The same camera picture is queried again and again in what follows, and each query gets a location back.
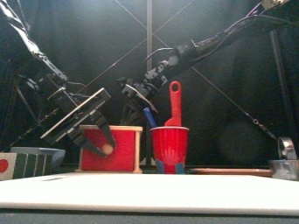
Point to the white board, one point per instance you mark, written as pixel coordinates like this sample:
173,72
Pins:
156,192

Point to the green striped box red dot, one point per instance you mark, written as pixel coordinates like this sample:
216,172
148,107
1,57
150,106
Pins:
23,166

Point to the round wooden drawer knob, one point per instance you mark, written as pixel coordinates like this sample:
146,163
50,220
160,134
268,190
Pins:
107,149

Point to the brown wooden tray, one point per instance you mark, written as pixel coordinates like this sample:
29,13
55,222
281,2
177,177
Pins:
230,171

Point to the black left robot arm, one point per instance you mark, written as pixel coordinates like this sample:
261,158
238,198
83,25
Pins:
23,43

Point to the red wooden drawer box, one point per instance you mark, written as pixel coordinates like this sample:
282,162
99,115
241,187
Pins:
117,151

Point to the red plastic cup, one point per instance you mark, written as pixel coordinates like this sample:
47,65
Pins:
170,148

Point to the blue tape piece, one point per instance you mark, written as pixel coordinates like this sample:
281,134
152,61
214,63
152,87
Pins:
161,167
180,168

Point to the vertical metal frame pole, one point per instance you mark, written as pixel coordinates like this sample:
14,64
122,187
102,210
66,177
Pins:
150,35

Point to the red spatula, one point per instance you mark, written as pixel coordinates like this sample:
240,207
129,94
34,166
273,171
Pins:
176,105

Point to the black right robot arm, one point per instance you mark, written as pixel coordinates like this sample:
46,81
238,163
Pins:
218,40

